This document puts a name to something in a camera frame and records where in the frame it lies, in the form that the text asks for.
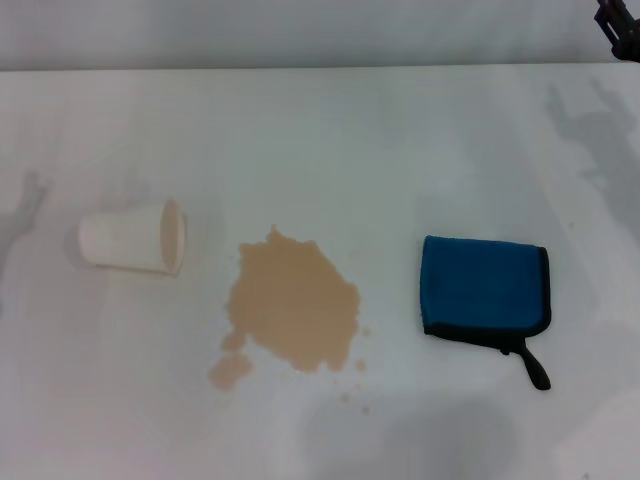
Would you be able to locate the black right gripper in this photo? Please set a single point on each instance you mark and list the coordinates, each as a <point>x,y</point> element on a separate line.
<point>635,37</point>

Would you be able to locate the blue rag with black trim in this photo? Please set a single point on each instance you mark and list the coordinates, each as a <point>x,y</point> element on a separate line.
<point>475,285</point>

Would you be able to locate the white paper cup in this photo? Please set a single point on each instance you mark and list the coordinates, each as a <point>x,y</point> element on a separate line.
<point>120,242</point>

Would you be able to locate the large brown water stain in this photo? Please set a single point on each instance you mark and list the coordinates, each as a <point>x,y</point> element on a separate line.
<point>295,305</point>

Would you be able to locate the small brown water puddle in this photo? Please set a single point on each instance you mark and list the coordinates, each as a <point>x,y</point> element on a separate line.
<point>229,371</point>

